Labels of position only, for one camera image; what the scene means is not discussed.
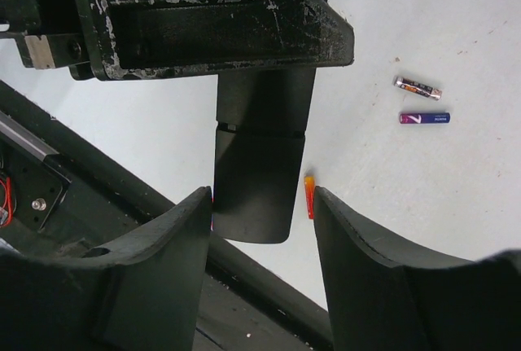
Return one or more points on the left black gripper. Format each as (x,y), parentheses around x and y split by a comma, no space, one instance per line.
(47,33)

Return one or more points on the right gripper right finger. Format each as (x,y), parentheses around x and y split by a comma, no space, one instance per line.
(385,292)

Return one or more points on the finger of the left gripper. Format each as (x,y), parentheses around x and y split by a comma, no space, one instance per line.
(161,39)

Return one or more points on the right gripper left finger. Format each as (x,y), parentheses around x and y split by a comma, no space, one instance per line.
(140,291)

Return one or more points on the black remote control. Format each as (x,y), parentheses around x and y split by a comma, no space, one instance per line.
(262,116)

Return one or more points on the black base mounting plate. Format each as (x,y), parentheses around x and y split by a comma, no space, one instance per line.
(67,198)

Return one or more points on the red orange AAA battery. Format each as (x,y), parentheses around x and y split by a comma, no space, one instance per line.
(309,189)

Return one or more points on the purple blue AAA battery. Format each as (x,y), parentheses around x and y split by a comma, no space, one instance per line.
(424,118)

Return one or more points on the silver black AAA battery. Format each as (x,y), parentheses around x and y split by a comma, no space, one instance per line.
(418,88)

